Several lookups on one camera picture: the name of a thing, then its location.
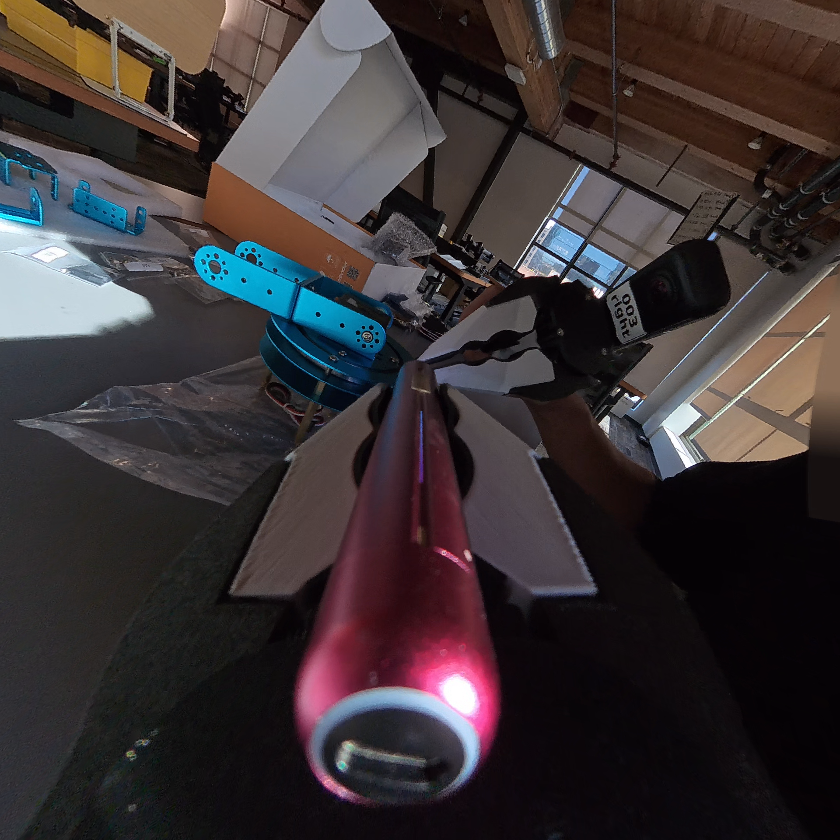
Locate whiteboard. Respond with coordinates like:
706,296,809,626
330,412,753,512
672,189,740,248

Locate yellow box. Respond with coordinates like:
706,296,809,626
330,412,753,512
0,0,153,104

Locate red electric screwdriver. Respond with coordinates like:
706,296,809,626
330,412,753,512
293,360,501,807

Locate background office desk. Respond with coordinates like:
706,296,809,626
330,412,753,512
425,249,508,316

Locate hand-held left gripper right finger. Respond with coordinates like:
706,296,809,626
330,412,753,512
438,385,599,614

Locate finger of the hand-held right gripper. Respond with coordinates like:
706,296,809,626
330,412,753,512
419,277,547,363
433,344,560,398

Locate white metal frame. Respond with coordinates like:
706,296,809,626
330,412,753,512
107,16,179,123

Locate white foam sheet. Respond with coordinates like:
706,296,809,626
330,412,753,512
0,130,206,219

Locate servo cable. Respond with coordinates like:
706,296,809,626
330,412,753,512
264,379,311,422

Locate white and orange cardboard box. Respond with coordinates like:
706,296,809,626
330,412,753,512
202,0,448,301

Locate bubble wrap bag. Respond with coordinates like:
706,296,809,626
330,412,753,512
367,213,438,265

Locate ceiling pipes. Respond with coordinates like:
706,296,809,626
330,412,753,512
750,147,840,275

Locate dark desk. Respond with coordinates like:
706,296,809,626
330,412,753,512
0,213,460,840

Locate person's right forearm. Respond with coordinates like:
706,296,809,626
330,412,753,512
524,394,660,532

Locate person's black shirt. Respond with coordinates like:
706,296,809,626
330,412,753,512
640,451,840,840

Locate light wooden tabletop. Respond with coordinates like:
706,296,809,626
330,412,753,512
71,0,228,77

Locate wooden workbench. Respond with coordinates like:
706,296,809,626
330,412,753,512
0,47,202,155

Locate blue metal bracket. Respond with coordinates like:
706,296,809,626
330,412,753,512
70,180,147,236
0,142,60,228

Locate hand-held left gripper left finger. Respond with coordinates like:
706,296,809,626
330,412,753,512
228,384,395,601

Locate small parts bag white label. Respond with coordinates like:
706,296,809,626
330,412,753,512
5,241,114,287

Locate clear plastic bag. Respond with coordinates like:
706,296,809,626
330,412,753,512
16,357,332,506

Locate metal ventilation duct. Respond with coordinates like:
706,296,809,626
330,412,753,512
524,0,569,64

